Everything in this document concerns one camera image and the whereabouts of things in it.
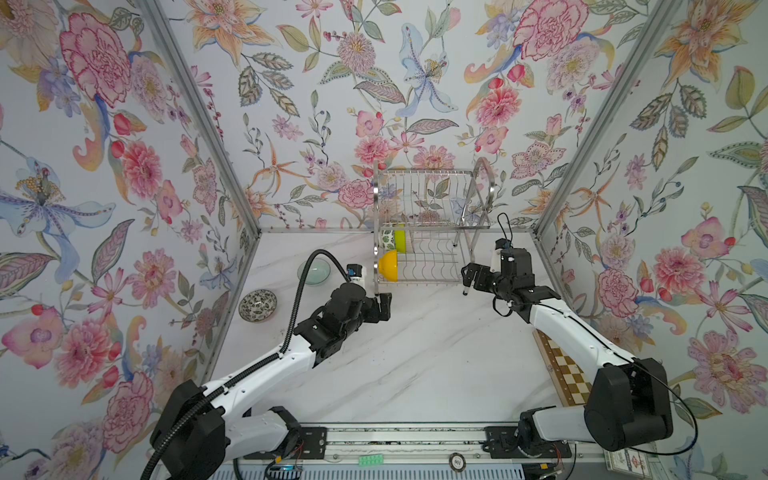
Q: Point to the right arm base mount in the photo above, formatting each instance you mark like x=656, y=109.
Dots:
x=506, y=442

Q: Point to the yellow plastic bowl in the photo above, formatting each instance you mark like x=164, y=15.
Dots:
x=388, y=266

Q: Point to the pale green celadon bowl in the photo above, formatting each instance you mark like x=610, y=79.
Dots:
x=318, y=273

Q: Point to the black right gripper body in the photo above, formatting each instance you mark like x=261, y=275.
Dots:
x=502, y=289

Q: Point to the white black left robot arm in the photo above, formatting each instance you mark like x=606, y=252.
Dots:
x=235, y=395

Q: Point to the wooden checkerboard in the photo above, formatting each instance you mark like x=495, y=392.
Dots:
x=568, y=379

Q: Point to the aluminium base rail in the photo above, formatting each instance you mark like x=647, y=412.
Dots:
x=396, y=441

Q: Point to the black white patterned bowl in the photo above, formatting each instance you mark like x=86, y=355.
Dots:
x=257, y=306

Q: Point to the silver wire dish rack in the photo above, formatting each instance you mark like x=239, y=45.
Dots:
x=443, y=213

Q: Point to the lime green plastic bowl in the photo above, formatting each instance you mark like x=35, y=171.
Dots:
x=400, y=241

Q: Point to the green leaf pattern bowl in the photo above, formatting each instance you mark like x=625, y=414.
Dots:
x=387, y=240

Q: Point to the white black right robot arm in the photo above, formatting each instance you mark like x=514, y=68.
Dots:
x=629, y=401

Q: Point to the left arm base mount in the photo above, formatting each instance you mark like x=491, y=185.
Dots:
x=304, y=443

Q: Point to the green connector block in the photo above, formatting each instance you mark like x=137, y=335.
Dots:
x=368, y=461

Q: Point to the printed label card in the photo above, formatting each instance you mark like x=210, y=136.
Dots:
x=628, y=462

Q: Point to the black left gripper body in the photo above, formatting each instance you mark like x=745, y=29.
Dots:
x=366, y=313

